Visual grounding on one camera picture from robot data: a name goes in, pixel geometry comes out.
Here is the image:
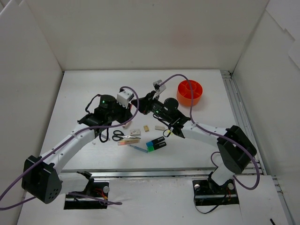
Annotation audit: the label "blue slim highlighter pen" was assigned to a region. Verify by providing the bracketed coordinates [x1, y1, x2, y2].
[128, 144, 148, 153]

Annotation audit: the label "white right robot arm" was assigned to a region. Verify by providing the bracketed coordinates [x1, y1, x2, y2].
[131, 91, 259, 193]

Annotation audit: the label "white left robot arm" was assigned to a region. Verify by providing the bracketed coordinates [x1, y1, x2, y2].
[22, 90, 134, 204]

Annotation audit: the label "pink white mini stapler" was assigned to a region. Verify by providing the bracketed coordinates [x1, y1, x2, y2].
[122, 121, 132, 129]

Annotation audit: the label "tan eraser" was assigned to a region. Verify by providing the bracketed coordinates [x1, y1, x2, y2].
[143, 126, 149, 132]

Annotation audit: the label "white staples box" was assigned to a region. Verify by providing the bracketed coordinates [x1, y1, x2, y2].
[130, 129, 141, 136]

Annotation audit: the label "grey white eraser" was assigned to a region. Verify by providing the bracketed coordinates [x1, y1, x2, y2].
[155, 126, 165, 131]

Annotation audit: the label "orange slim highlighter pen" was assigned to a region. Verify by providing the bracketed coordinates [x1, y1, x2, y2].
[118, 139, 140, 146]

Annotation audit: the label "yellow slim highlighter pen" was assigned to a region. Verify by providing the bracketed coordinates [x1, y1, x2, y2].
[118, 138, 140, 145]

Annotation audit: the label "blue capped black highlighter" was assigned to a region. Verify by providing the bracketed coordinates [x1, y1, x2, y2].
[146, 136, 165, 147]

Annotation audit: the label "orange round divided container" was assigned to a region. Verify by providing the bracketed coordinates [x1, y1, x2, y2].
[176, 80, 203, 107]

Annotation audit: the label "green capped black highlighter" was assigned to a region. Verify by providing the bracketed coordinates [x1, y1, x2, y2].
[147, 142, 166, 152]

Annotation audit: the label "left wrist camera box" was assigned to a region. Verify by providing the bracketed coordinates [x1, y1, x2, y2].
[116, 89, 134, 109]

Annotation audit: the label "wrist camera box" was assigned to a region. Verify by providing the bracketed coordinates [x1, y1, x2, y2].
[153, 80, 166, 98]
[116, 89, 134, 109]

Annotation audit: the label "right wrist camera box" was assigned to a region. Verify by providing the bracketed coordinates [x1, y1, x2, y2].
[153, 80, 166, 98]

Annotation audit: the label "black handled scissors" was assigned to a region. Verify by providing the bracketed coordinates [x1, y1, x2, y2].
[112, 130, 134, 141]

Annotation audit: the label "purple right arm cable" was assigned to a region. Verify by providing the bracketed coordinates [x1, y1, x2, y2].
[161, 74, 261, 189]

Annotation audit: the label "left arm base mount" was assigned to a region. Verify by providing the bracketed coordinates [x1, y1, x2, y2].
[64, 172, 110, 210]

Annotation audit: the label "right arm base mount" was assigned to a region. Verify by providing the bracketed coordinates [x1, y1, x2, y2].
[192, 180, 240, 206]

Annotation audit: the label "aluminium rail frame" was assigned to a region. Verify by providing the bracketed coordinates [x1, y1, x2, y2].
[52, 70, 295, 225]

